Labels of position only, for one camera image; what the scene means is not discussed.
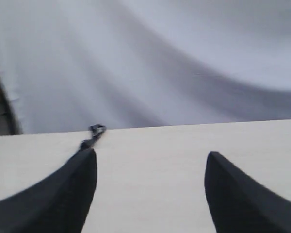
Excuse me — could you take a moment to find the black stand pole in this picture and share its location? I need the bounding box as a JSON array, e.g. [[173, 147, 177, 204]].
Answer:
[[0, 83, 21, 135]]

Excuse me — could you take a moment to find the grey backdrop cloth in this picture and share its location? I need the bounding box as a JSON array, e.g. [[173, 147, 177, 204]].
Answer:
[[0, 0, 291, 133]]

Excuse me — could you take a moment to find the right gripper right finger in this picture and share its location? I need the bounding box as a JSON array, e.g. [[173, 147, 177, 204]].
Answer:
[[204, 151, 291, 233]]

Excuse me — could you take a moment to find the black rope strand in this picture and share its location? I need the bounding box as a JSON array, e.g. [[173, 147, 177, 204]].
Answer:
[[79, 123, 107, 152]]

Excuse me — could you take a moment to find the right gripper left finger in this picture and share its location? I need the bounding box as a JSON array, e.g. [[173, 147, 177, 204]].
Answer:
[[0, 148, 97, 233]]

